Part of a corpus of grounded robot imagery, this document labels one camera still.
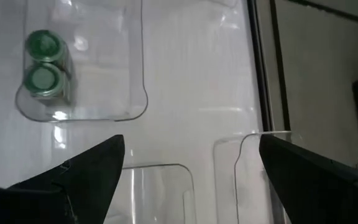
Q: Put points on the clear plastic bin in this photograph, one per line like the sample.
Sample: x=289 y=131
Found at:
x=154 y=193
x=228 y=186
x=110 y=62

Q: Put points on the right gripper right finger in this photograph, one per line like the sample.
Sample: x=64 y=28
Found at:
x=322 y=199

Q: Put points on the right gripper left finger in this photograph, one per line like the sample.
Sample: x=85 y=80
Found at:
x=79 y=193

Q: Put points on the oregano jar green lid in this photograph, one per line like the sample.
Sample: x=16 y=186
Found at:
x=43 y=79
x=45 y=45

